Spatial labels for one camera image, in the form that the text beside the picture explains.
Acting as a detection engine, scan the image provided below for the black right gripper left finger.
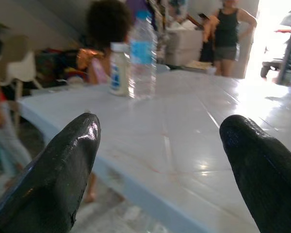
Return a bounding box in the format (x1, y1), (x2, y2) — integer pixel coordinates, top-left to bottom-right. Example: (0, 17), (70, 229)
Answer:
(0, 113), (102, 233)

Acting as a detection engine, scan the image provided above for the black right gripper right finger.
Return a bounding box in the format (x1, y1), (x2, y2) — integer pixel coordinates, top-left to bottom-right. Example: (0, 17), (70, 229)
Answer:
(219, 114), (291, 233)

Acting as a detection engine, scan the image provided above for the clear water bottle blue cap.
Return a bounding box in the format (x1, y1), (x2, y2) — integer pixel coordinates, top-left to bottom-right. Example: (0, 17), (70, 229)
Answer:
(128, 10), (159, 100)

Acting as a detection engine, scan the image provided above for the person in red shirt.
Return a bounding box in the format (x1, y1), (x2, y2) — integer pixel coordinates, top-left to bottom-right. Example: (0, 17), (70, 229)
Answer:
(0, 72), (32, 176)

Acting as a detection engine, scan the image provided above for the white plastic table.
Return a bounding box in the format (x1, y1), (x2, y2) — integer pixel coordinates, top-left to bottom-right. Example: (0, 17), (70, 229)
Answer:
(16, 69), (291, 233)

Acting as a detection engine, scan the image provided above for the white car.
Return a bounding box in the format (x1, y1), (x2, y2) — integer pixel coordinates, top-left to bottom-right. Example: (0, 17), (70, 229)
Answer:
(261, 6), (291, 79)

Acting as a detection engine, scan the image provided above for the white high chair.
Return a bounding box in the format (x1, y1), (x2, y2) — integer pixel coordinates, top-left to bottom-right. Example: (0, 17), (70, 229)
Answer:
(0, 34), (43, 122)

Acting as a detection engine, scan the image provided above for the colourful toy pile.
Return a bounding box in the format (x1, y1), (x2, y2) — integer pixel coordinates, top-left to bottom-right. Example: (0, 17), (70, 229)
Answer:
(35, 48), (88, 83)

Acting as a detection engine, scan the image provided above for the small white milk bottle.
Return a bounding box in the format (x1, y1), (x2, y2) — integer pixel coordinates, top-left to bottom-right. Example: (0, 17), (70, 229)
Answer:
(108, 42), (132, 98)

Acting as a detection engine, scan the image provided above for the woman in black tank top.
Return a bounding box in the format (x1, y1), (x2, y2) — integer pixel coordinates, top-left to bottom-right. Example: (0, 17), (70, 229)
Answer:
(203, 0), (258, 77)

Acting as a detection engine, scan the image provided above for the white storage box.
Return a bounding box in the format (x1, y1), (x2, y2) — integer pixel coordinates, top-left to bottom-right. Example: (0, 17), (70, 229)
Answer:
(164, 21), (205, 67)

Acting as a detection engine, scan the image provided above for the child with dark curly hair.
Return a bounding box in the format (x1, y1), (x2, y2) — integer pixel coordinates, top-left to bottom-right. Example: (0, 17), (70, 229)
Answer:
(77, 0), (134, 204)

